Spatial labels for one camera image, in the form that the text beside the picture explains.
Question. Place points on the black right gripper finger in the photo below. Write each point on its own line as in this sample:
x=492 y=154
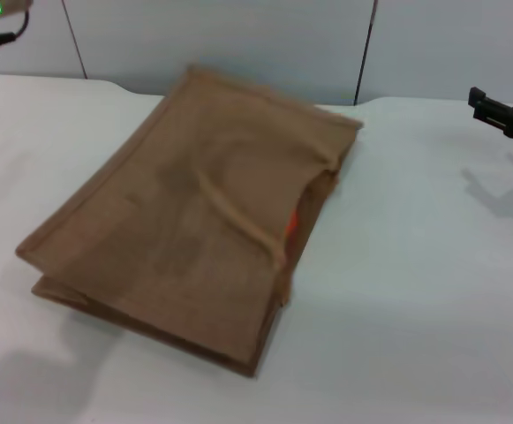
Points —
x=488 y=108

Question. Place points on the orange fruit with stem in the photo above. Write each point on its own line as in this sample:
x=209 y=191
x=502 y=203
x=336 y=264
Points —
x=292 y=226

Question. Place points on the brown jute handbag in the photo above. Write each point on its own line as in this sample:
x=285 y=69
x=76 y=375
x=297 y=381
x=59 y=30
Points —
x=172 y=221

